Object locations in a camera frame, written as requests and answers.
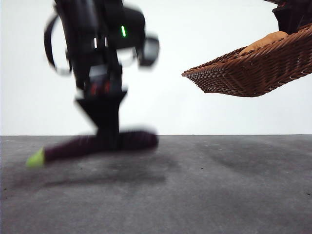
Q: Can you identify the brown woven wicker basket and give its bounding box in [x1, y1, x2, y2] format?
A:
[181, 23, 312, 98]

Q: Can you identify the brown potato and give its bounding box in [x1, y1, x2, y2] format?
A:
[240, 31, 290, 56]

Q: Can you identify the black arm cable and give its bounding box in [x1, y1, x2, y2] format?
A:
[43, 12, 73, 76]

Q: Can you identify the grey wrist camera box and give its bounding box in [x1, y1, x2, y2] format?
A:
[138, 36, 161, 67]

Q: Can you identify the purple eggplant with green stem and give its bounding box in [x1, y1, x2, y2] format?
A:
[25, 126, 159, 169]

